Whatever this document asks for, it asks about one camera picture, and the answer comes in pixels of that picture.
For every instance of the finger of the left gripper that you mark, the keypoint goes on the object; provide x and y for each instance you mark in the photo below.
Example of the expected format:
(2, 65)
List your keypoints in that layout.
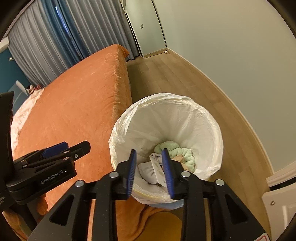
(73, 153)
(45, 153)

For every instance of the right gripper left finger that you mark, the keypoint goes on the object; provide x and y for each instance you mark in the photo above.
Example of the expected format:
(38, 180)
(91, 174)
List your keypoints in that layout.
(87, 204)

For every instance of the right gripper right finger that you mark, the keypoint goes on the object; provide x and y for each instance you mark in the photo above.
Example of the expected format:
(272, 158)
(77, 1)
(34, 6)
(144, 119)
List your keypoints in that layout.
(230, 219)

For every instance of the white paper envelope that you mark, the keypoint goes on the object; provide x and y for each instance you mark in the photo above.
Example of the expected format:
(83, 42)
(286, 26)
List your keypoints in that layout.
(159, 173)

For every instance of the green fluffy headband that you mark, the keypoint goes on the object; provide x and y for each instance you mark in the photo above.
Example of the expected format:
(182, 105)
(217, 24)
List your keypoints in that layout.
(175, 149)

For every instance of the grey sock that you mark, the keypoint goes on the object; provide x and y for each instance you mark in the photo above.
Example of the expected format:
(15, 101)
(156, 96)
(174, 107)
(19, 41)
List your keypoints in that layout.
(156, 158)
(147, 173)

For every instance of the beige knotted cloth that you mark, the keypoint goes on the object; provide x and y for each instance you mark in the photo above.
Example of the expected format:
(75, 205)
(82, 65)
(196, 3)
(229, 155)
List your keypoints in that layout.
(180, 159)

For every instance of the white lined trash bin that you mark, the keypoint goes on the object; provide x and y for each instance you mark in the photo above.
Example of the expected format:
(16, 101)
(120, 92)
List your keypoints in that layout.
(168, 117)

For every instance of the person left hand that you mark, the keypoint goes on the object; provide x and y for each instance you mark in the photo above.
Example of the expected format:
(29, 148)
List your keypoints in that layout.
(24, 218)

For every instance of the pink quilted bedspread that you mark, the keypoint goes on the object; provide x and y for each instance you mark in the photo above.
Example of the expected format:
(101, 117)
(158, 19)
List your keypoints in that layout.
(21, 117)

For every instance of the orange plush bed blanket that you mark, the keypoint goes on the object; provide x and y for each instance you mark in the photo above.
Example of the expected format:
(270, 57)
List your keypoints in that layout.
(82, 104)

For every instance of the blue upholstered headboard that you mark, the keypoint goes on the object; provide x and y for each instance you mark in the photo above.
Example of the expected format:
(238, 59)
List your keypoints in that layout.
(20, 95)

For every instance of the mustard yellow trousers leg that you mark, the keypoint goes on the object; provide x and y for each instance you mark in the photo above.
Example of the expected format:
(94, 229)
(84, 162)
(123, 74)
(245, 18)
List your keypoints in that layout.
(162, 226)

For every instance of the grey blue curtains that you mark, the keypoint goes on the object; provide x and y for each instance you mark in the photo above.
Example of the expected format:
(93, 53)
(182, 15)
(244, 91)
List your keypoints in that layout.
(52, 36)

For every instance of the white door frame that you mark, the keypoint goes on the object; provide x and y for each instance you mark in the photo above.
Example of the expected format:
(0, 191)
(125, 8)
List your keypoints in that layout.
(279, 202)

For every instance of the standing mirror gold frame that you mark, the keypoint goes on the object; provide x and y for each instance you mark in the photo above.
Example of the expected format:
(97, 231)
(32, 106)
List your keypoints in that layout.
(144, 21)

